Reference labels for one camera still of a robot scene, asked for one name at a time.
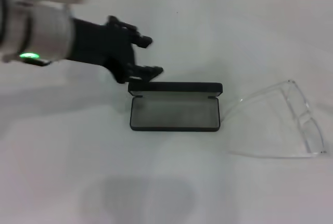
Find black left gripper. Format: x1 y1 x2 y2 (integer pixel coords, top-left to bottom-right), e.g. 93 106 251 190
69 15 164 84

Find black glasses case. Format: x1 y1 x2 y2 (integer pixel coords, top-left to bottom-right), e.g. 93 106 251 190
127 81 224 132

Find clear white glasses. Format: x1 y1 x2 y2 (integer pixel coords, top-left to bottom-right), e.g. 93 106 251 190
223 79 328 160

